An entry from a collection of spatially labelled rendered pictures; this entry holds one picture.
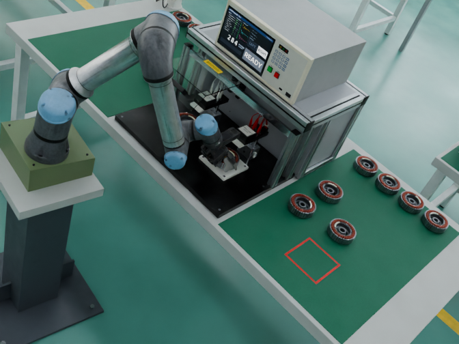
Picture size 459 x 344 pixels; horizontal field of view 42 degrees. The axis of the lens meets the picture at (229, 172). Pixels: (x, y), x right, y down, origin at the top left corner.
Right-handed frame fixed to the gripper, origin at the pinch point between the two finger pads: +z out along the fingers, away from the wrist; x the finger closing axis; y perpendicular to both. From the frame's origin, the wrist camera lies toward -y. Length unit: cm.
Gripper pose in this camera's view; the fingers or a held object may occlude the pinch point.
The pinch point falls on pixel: (226, 158)
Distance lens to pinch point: 242.1
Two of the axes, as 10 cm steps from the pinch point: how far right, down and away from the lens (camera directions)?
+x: 6.8, 6.2, -3.9
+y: -7.1, 6.8, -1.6
